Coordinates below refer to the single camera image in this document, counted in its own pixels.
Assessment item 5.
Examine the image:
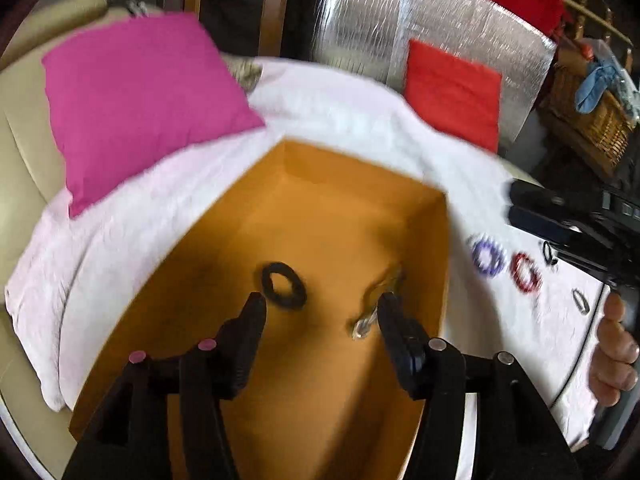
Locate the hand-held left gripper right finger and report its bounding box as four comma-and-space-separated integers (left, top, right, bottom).
376, 292, 583, 480

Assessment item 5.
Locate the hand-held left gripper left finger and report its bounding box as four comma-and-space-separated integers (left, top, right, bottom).
62, 291, 268, 480

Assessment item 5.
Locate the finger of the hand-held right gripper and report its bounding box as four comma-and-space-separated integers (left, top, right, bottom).
506, 204, 585, 255
509, 178, 607, 217

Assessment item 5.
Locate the clear plastic bangle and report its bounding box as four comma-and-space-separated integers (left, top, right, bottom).
347, 267, 407, 344

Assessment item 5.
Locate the red bead bracelet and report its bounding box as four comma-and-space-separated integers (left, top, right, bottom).
509, 252, 544, 296

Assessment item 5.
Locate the purple bead bracelet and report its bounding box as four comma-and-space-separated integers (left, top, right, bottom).
468, 234, 509, 279

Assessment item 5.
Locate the orange cardboard box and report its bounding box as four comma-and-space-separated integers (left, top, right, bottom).
67, 139, 452, 480

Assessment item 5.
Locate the person's right hand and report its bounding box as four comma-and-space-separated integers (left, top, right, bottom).
588, 291, 640, 409

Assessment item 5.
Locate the wicker basket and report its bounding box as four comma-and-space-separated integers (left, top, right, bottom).
537, 62, 639, 179

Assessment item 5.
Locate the blue cloth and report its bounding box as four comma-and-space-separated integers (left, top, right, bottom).
573, 62, 627, 114

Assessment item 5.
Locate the red cushion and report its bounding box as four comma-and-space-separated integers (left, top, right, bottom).
402, 38, 504, 154

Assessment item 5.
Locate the wooden railing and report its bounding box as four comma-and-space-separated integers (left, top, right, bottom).
544, 0, 640, 57

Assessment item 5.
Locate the white blanket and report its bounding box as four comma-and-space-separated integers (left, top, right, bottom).
5, 55, 622, 457

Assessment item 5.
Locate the pink cushion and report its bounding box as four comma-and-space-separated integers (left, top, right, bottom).
41, 11, 266, 219

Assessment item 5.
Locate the patterned grey cushion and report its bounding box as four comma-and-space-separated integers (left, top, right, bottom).
227, 54, 264, 94

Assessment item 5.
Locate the silver foil sheet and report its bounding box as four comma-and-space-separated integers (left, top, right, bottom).
310, 0, 559, 152

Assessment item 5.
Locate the beige leather sofa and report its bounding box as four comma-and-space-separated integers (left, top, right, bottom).
0, 0, 261, 467

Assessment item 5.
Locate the wooden cabinet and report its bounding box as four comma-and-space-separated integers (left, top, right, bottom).
182, 0, 322, 59

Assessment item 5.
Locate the black fabric hair tie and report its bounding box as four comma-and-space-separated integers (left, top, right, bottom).
260, 261, 309, 311

